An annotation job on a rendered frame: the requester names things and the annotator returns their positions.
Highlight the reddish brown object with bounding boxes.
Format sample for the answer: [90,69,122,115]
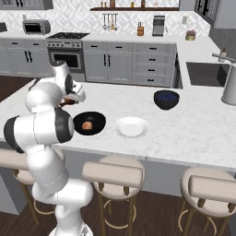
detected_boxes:
[59,98,77,108]

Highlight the silver stove with oven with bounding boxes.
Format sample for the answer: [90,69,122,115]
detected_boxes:
[46,31,90,75]

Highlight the grey cupboard run with drawers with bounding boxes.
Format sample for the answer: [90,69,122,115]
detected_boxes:
[82,41,178,89]

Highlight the potted plant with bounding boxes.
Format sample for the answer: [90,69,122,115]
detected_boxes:
[184,29,196,41]

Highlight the dark grey sink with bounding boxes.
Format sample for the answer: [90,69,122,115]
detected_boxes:
[185,61,231,88]

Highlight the beige wooden bar stool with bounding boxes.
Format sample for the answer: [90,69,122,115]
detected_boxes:
[81,155,146,236]
[177,166,236,236]
[0,147,65,227]

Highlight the silver toaster oven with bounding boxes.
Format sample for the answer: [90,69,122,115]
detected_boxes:
[21,18,52,36]

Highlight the brown wall shelf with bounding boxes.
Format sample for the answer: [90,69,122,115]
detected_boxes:
[89,6,180,12]

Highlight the grey cupboard run, two doors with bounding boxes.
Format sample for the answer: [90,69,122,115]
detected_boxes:
[0,38,53,77]

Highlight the grey glass-door wall cupboard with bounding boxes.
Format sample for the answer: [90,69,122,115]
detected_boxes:
[179,0,236,30]

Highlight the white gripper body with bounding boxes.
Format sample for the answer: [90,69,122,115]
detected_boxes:
[71,82,88,103]

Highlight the dark blue bowl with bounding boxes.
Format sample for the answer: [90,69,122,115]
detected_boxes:
[153,89,181,111]

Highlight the silver coffee machine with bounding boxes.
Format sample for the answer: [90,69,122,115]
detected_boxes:
[151,15,168,38]

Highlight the grey tap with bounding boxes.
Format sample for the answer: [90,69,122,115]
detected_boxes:
[211,53,236,106]

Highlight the wooden knife block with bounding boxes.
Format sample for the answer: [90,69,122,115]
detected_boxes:
[136,21,145,37]

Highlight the white plate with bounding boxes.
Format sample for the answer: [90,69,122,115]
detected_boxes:
[112,116,151,138]

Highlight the brown soap bottle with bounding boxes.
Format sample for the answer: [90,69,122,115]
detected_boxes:
[218,47,228,59]

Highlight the rail with hanging tools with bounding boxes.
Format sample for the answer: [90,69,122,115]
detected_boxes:
[101,12,119,31]

